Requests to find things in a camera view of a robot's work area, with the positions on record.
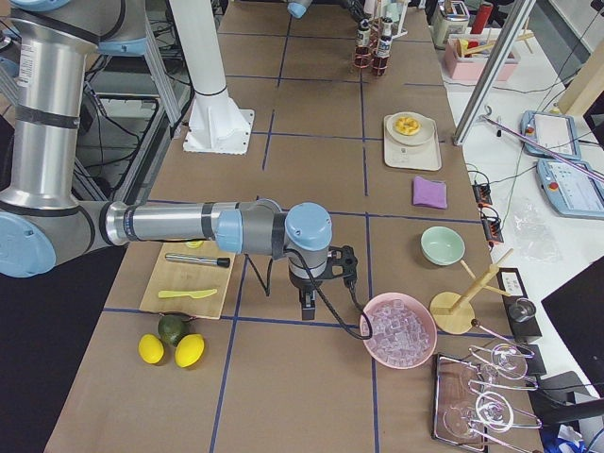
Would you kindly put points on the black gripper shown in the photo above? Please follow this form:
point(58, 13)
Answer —
point(302, 284)

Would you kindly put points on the tea bottle white cap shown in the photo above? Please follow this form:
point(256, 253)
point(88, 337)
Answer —
point(383, 50)

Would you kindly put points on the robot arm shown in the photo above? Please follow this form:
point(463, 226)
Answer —
point(43, 225)
point(298, 8)

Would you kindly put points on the beige rectangular tray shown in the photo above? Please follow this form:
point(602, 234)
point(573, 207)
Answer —
point(424, 157)

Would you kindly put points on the metal tray with glasses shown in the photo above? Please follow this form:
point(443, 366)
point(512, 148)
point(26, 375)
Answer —
point(470, 409)

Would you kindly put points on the tea bottle front left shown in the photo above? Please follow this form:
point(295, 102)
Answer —
point(362, 49)

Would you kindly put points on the steel muddler black tip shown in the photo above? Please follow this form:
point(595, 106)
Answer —
point(198, 260)

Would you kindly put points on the pink bowl of ice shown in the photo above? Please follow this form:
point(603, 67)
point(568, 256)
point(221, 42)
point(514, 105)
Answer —
point(399, 331)

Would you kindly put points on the lemon half slice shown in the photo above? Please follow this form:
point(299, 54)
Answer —
point(194, 244)

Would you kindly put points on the yellow lemon right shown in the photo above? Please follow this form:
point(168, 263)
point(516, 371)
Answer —
point(189, 350)

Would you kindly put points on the yellow lemon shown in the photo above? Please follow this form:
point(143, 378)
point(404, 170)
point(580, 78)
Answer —
point(189, 350)
point(150, 349)

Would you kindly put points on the green avocado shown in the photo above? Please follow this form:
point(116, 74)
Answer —
point(172, 329)

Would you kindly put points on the bamboo cutting board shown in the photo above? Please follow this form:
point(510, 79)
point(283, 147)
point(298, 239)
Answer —
point(187, 277)

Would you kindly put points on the mint green bowl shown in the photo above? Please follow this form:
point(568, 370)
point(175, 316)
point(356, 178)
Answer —
point(442, 246)

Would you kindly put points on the yellow plastic knife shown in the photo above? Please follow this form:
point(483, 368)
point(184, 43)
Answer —
point(198, 294)

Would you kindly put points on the wooden cup stand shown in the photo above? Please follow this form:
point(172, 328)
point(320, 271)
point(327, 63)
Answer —
point(453, 312)

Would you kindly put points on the purple folded cloth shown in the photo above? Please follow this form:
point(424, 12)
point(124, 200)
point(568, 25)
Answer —
point(429, 193)

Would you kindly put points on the yellow lemon left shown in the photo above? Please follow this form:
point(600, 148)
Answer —
point(150, 349)

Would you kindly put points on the beige round plate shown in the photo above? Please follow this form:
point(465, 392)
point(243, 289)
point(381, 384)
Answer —
point(428, 128)

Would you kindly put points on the black scale with cup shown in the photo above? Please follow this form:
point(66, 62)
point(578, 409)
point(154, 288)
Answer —
point(520, 310)

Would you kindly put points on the clear plastic bag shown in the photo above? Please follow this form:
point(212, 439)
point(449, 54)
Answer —
point(532, 234)

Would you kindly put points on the teach pendant lower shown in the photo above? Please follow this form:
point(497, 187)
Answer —
point(571, 192)

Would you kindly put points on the teach pendant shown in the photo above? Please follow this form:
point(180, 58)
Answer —
point(556, 132)
point(571, 192)

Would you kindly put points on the pink storage box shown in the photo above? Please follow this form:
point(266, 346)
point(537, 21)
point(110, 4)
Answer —
point(470, 68)

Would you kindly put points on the teach pendant upper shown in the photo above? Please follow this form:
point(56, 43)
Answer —
point(556, 132)

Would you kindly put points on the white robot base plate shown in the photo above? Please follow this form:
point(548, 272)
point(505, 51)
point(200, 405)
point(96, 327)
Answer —
point(217, 125)

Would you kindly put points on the twisted ring bread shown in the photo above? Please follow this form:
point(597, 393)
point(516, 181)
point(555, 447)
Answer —
point(407, 125)

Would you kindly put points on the copper wire bottle rack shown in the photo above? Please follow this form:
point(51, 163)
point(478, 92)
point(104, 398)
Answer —
point(375, 33)

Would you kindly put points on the aluminium frame post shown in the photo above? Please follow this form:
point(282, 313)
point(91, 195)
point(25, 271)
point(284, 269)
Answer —
point(503, 45)

